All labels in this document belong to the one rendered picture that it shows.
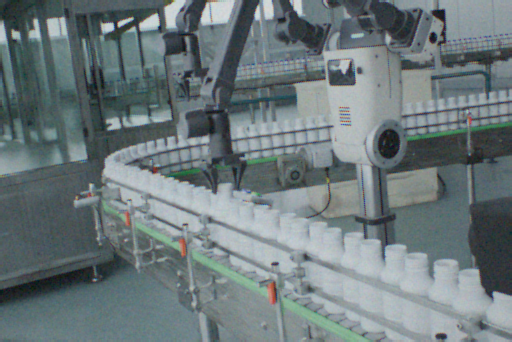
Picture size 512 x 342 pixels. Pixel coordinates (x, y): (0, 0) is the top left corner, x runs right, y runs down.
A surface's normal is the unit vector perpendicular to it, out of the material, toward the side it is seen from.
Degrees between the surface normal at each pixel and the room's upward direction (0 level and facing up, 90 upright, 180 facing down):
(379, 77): 90
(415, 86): 90
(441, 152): 91
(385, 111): 101
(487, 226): 90
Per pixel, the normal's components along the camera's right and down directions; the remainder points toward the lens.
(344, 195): 0.20, 0.16
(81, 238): 0.49, 0.11
